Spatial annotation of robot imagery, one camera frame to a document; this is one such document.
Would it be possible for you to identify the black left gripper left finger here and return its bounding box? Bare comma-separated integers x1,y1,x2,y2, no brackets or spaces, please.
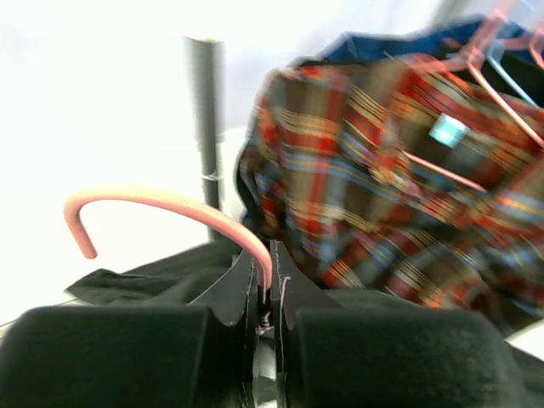
1,252,258,407

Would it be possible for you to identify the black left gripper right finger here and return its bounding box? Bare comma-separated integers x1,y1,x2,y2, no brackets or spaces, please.
270,241,543,407

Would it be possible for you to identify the dark grey striped shirt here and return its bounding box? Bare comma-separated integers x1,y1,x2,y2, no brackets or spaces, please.
64,240,544,383

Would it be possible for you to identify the red plaid shirt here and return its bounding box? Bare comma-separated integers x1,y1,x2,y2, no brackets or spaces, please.
237,59,543,334

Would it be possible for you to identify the pink hanger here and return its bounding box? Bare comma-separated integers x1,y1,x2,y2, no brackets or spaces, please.
529,29,544,69
375,1,543,191
63,184,274,332

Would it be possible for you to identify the light blue hanger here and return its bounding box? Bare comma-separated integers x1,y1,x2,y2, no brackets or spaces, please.
485,42,537,106

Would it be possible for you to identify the blue shirt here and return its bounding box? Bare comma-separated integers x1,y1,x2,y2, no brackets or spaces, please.
291,14,543,90

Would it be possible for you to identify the metal clothes rack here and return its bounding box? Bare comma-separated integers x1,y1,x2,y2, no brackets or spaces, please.
183,36,226,243

